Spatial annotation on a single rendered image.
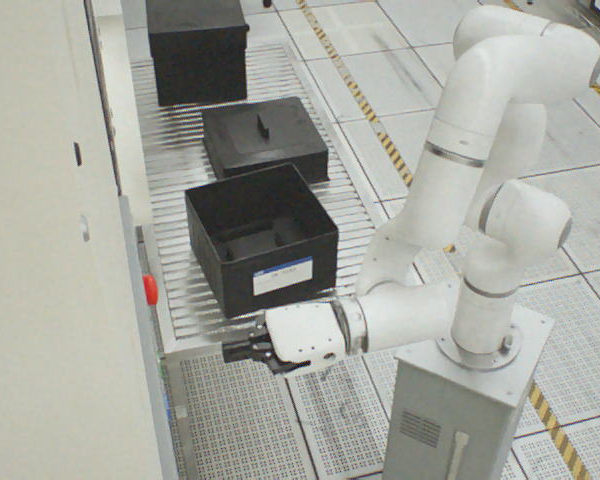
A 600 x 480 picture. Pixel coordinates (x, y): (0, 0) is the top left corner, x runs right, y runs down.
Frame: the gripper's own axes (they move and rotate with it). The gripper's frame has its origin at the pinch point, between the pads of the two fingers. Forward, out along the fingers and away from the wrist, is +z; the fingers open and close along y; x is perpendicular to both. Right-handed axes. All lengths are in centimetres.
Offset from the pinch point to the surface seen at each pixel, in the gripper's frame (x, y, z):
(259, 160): -34, 89, -23
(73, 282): 77, -62, 12
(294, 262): -32, 48, -21
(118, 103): 0, 70, 10
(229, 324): -44, 45, -5
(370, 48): -120, 288, -125
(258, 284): -36, 47, -13
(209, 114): -34, 114, -14
